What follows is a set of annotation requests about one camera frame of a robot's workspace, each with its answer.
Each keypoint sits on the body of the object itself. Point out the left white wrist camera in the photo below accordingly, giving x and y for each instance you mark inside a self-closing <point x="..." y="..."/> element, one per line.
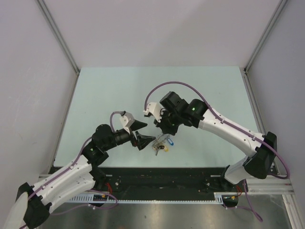
<point x="127" y="120"/>

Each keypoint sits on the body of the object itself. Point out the aluminium frame rail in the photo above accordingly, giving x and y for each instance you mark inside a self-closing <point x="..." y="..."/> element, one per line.
<point x="57" y="34"/>
<point x="277" y="81"/>

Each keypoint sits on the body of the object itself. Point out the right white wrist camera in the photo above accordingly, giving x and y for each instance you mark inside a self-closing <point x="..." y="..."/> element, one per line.
<point x="153" y="109"/>

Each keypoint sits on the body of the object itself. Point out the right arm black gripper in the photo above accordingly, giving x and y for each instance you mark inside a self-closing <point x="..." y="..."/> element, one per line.
<point x="165" y="129"/>

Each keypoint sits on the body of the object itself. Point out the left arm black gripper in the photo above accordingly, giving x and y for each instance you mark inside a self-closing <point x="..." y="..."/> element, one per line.
<point x="142" y="140"/>

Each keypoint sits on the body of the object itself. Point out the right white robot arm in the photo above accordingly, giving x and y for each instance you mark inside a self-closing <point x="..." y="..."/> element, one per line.
<point x="259" y="149"/>

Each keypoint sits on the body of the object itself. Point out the white slotted cable duct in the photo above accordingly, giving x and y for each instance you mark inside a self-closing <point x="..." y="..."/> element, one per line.
<point x="98" y="198"/>

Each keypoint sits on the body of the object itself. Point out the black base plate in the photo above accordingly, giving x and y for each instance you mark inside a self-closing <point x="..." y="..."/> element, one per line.
<point x="203" y="179"/>

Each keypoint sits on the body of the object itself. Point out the right aluminium frame rail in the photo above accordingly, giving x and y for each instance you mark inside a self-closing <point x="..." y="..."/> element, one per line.
<point x="277" y="81"/>

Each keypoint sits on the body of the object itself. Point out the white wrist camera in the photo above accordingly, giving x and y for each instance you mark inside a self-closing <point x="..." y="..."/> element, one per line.
<point x="127" y="120"/>
<point x="153" y="109"/>

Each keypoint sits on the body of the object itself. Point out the metal keyring disc with keys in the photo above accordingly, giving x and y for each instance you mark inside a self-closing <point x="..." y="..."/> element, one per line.
<point x="161" y="143"/>

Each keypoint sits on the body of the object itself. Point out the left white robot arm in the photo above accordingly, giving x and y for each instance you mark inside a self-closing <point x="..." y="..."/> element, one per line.
<point x="35" y="203"/>

